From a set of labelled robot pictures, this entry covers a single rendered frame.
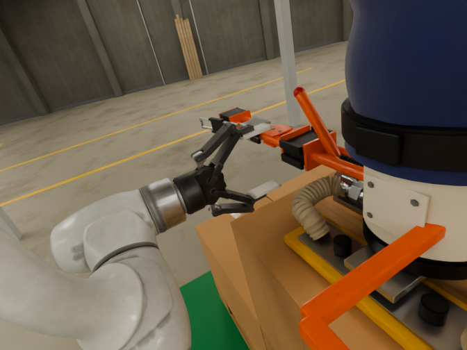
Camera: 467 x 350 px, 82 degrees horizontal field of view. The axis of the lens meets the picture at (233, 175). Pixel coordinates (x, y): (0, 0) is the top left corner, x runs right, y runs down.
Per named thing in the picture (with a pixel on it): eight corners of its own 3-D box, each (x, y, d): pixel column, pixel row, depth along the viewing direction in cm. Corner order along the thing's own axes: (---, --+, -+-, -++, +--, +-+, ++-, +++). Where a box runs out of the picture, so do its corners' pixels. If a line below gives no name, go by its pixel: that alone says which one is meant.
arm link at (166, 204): (153, 218, 54) (181, 205, 56) (164, 243, 47) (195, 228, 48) (135, 180, 50) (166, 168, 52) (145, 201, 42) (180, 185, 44)
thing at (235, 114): (253, 125, 85) (249, 110, 83) (233, 132, 83) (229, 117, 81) (240, 120, 92) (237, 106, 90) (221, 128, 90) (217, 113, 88)
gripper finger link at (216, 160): (206, 178, 53) (200, 176, 53) (234, 130, 53) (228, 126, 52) (213, 186, 50) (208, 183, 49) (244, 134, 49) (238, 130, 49)
